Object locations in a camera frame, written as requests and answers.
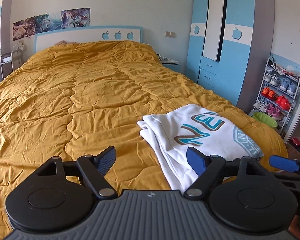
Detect white printed sweatshirt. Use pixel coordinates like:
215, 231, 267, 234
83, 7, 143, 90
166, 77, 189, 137
137, 104, 263, 192

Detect green plastic basin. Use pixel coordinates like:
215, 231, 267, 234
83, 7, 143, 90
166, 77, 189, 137
252, 111, 277, 129

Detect yellow quilted bedspread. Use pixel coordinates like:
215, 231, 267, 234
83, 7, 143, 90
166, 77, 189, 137
0, 41, 288, 239

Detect metal shoe rack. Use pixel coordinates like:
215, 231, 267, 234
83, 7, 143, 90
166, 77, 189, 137
249, 56, 300, 136

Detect blue bedside table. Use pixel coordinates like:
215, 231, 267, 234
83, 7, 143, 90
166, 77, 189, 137
157, 54, 181, 73

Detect blue white wardrobe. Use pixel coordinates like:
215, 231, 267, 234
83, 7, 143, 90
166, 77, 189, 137
185, 0, 275, 112

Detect grey folding chair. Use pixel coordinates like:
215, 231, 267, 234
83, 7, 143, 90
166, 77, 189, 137
0, 49, 24, 78

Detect white blue headboard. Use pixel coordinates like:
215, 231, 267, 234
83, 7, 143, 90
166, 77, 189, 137
34, 25, 143, 53

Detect wall light switch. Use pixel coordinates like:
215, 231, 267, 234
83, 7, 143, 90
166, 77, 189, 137
165, 31, 176, 38

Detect anime wall posters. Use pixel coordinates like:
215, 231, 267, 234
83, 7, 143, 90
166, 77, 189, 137
12, 8, 91, 41

